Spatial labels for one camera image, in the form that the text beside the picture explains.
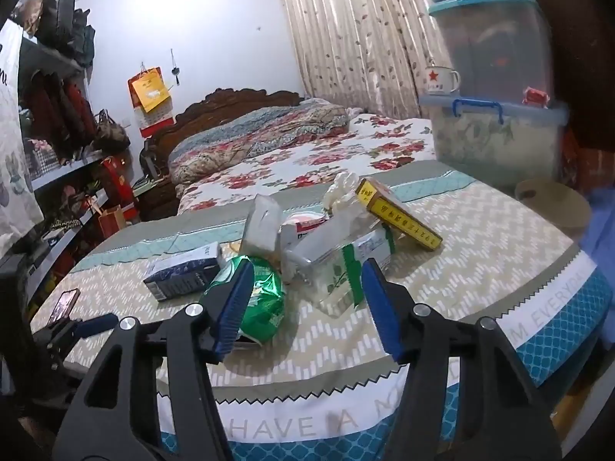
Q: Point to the large grey-lid storage box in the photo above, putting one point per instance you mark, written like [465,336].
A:
[480,144]

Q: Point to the leaf print curtain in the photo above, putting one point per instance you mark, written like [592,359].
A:
[346,33]

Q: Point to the white enamel mug red star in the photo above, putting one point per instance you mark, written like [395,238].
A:
[439,81]

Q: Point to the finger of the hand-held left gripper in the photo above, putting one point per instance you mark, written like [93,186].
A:
[65,302]
[96,325]

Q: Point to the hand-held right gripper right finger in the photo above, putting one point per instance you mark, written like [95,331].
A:
[379,307]

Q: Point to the grey shelving unit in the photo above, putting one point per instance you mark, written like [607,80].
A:
[53,65]

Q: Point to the row of dark red handbags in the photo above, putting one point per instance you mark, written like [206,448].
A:
[67,110]

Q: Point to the brown paper gift bag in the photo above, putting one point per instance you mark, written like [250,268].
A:
[113,218]

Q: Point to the blue carton box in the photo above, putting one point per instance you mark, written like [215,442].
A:
[182,273]

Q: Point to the red yellow wall calendar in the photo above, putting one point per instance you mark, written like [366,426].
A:
[149,91]

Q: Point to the green snack bag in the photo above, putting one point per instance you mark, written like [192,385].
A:
[262,297]

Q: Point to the hanging wall ornament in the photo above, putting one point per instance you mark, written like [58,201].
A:
[176,73]

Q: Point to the orange plastic bag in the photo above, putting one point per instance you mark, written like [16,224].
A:
[588,163]

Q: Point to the white tissue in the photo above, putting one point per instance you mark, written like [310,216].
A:
[342,191]

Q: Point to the clear plastic bottle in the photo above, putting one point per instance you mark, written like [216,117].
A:
[336,249]

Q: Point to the pink white packet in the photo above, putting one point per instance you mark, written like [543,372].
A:
[307,222]

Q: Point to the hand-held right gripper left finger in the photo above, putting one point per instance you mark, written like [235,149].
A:
[235,302]

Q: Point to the medium clear storage box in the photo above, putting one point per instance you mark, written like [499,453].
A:
[495,43]

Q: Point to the red candy wrapper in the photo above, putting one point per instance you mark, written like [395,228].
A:
[535,96]

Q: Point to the black handbag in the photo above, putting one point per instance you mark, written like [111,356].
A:
[60,14]

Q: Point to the brown patterned handbag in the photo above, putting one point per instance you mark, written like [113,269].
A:
[110,129]

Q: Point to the white floral bedsheet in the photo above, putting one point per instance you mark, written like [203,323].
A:
[360,149]

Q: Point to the carved wooden bed headboard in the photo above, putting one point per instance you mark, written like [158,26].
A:
[202,110]

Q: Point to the dark brown wooden door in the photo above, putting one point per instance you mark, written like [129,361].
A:
[571,33]

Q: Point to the beige round wastebasket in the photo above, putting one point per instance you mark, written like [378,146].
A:
[562,211]

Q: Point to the dark wooden nightstand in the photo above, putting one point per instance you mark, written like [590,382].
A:
[156,197]

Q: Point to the yellow cardboard box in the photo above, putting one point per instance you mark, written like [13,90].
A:
[399,218]

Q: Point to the white printed tote bag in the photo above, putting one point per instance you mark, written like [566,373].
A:
[14,153]

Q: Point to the folded patchwork quilt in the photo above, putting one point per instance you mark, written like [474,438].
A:
[250,139]

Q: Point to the dark quilted handbag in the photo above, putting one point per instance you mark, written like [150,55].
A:
[84,41]

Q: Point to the white wrapper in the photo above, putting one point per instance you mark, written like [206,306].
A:
[262,228]

